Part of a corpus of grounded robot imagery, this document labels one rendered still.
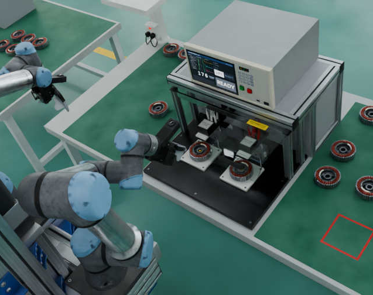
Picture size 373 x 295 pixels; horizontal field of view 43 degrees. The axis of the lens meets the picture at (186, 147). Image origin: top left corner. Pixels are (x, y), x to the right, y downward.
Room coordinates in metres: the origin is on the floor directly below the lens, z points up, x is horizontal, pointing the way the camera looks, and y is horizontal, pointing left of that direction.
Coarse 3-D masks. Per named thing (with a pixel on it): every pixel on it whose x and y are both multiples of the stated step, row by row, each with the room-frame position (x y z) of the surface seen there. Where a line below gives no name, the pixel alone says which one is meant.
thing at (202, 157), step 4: (196, 144) 1.63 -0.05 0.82; (200, 144) 1.62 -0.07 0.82; (204, 144) 1.61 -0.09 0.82; (208, 144) 1.61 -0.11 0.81; (192, 148) 1.61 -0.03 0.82; (196, 148) 1.62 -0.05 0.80; (200, 148) 1.60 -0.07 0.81; (204, 148) 1.61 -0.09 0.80; (208, 148) 1.58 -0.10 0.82; (192, 152) 1.58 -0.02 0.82; (200, 152) 1.57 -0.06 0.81; (204, 152) 1.56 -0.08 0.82; (208, 152) 1.55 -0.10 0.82; (192, 156) 1.56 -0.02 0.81; (196, 156) 1.55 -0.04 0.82; (200, 156) 1.54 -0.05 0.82; (204, 156) 1.54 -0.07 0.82; (196, 160) 1.54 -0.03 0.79; (200, 160) 1.53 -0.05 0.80; (204, 160) 1.53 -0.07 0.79
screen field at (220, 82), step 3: (216, 78) 1.62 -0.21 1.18; (219, 78) 1.60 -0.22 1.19; (216, 81) 1.62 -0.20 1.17; (219, 81) 1.61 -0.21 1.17; (222, 81) 1.59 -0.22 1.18; (225, 81) 1.58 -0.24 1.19; (228, 81) 1.57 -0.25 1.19; (219, 84) 1.61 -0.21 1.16; (222, 84) 1.60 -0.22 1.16; (225, 84) 1.58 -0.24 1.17; (228, 84) 1.57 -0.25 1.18; (231, 84) 1.56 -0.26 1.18; (234, 84) 1.54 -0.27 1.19; (222, 87) 1.60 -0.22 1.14; (225, 87) 1.58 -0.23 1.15; (228, 87) 1.57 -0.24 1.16; (231, 87) 1.56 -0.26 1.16; (234, 87) 1.55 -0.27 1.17; (231, 90) 1.56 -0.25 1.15; (234, 90) 1.55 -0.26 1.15
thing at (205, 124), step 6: (204, 120) 1.67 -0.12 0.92; (222, 120) 1.66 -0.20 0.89; (198, 126) 1.64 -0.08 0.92; (204, 126) 1.62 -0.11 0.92; (210, 126) 1.61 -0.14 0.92; (216, 126) 1.63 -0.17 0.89; (198, 132) 1.64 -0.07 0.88; (204, 132) 1.61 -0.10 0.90; (210, 132) 1.60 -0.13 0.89; (204, 138) 1.59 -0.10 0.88
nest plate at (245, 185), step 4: (224, 172) 1.44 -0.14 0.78; (228, 172) 1.43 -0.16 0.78; (260, 172) 1.38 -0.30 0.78; (220, 176) 1.42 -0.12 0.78; (224, 176) 1.41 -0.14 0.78; (228, 176) 1.40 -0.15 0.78; (224, 180) 1.39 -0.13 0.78; (228, 180) 1.38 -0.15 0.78; (232, 180) 1.37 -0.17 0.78; (236, 180) 1.37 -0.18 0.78; (248, 180) 1.35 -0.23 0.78; (232, 184) 1.36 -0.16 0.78; (236, 184) 1.35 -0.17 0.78; (240, 184) 1.34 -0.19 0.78; (244, 184) 1.33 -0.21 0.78; (248, 184) 1.33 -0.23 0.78; (240, 188) 1.32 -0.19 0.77; (244, 188) 1.31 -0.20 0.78; (248, 188) 1.31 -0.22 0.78
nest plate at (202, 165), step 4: (200, 140) 1.68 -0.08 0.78; (188, 152) 1.62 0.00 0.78; (196, 152) 1.61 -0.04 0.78; (184, 156) 1.60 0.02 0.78; (188, 156) 1.60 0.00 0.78; (184, 160) 1.58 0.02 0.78; (188, 160) 1.57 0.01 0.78; (192, 160) 1.56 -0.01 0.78; (208, 160) 1.53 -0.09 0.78; (192, 164) 1.54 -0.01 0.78; (196, 164) 1.53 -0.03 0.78; (200, 164) 1.52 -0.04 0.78; (204, 164) 1.51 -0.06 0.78; (208, 164) 1.51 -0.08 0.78; (200, 168) 1.50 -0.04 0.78; (204, 168) 1.49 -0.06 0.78
